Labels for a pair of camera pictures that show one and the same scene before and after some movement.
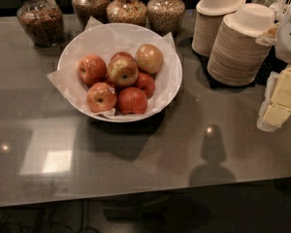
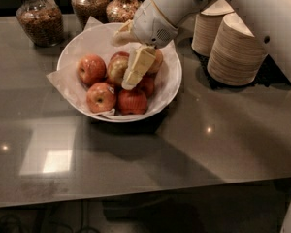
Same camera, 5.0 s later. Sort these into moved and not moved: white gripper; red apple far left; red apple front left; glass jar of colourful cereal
Moved: white gripper
Not moved: red apple far left; red apple front left; glass jar of colourful cereal
